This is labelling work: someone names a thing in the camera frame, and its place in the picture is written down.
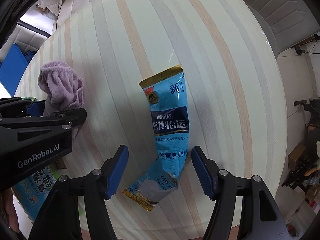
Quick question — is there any striped tablecloth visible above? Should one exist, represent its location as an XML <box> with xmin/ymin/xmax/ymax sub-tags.
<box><xmin>15</xmin><ymin>0</ymin><xmax>287</xmax><ymax>239</ymax></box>

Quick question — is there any white chair left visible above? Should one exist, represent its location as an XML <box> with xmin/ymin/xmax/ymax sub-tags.
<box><xmin>0</xmin><ymin>20</ymin><xmax>51</xmax><ymax>61</ymax></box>

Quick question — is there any purple fuzzy cloth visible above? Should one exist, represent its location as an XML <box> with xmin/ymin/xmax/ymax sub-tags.
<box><xmin>37</xmin><ymin>60</ymin><xmax>85</xmax><ymax>138</ymax></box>

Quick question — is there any white puffer jacket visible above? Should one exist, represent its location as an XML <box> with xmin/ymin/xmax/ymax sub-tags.
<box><xmin>36</xmin><ymin>0</ymin><xmax>62</xmax><ymax>16</ymax></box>

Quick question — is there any grey upholstered chair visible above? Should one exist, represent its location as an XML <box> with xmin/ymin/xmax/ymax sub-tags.
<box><xmin>243</xmin><ymin>0</ymin><xmax>319</xmax><ymax>57</ymax></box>

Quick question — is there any blue Nestle milk powder bag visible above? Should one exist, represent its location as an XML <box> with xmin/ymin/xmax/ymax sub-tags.
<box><xmin>123</xmin><ymin>65</ymin><xmax>190</xmax><ymax>212</ymax></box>

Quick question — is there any cardboard box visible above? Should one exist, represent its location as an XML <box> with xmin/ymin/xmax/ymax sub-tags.
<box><xmin>12</xmin><ymin>159</ymin><xmax>66</xmax><ymax>223</ymax></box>

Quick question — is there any blue folded mat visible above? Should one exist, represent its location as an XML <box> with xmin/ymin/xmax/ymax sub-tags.
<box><xmin>0</xmin><ymin>44</ymin><xmax>28</xmax><ymax>96</ymax></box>

